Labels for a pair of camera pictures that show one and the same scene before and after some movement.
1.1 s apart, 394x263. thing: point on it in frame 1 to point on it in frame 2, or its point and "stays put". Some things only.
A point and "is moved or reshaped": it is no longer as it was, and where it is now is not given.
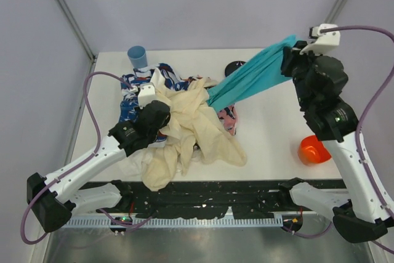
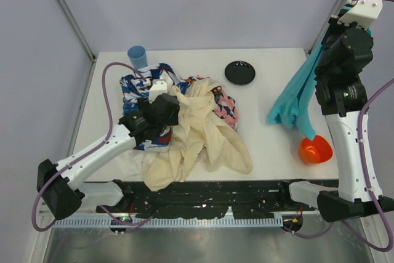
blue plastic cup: (137, 56) stays put
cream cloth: (191, 122) is moved or reshaped
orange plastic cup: (311, 151) stays put
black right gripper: (289, 60) to (333, 26)
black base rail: (210, 198) stays put
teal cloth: (258, 75) to (293, 106)
